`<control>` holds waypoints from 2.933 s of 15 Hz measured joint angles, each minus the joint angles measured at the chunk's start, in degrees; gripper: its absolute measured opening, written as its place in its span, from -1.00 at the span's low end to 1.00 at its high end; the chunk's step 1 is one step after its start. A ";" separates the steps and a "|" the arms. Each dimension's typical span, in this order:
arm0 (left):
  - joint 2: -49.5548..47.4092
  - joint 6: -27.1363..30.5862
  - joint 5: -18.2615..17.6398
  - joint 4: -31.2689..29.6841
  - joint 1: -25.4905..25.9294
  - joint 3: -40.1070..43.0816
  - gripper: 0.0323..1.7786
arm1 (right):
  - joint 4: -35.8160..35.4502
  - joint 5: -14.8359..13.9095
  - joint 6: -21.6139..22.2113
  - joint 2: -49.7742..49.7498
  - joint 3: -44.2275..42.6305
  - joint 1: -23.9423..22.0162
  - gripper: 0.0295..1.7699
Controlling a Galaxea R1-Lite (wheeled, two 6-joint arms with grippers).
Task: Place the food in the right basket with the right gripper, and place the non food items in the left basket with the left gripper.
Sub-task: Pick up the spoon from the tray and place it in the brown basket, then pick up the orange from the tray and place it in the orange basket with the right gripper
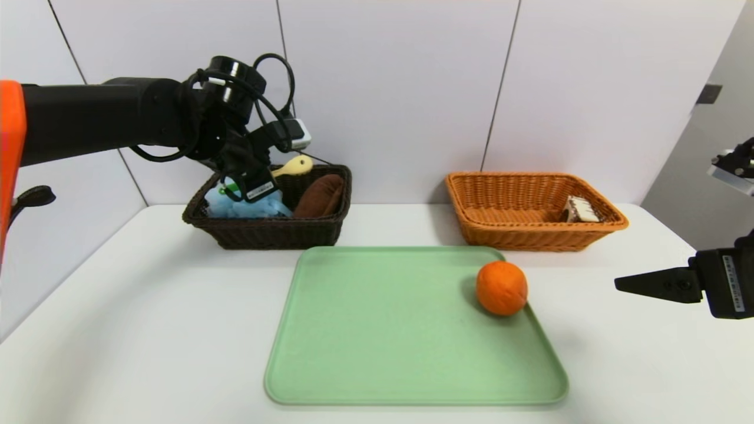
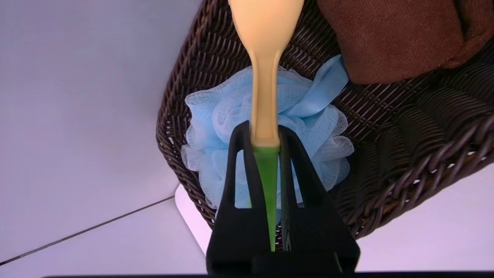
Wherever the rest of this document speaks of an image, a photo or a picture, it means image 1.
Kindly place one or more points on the dark wall bracket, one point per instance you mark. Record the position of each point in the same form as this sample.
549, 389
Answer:
708, 93

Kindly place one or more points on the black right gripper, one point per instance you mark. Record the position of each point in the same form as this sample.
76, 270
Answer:
729, 282

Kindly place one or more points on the orange wicker basket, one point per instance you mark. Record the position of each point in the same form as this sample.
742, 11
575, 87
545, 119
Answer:
518, 238

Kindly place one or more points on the brown towel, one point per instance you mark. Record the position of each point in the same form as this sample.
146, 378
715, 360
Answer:
321, 197

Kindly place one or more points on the orange fruit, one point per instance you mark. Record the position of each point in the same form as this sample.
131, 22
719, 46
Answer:
502, 288

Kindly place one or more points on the light green plastic tray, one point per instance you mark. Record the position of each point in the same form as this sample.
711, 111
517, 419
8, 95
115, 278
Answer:
383, 330

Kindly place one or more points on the light blue bath pouf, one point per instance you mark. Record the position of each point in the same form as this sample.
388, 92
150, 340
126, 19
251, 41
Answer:
235, 207

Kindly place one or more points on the dark brown wicker basket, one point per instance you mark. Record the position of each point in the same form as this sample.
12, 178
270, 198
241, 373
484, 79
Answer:
271, 235

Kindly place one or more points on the thin black zip tie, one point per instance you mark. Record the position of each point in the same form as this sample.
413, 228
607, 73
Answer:
321, 159

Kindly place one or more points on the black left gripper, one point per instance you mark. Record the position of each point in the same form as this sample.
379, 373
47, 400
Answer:
260, 189

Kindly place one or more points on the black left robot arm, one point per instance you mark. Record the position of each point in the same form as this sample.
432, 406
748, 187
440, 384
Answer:
88, 121

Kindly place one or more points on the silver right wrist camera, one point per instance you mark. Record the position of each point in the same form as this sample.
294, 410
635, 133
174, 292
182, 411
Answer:
733, 168

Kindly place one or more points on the chocolate blueberry cake slice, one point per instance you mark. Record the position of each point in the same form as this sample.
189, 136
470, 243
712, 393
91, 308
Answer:
580, 211

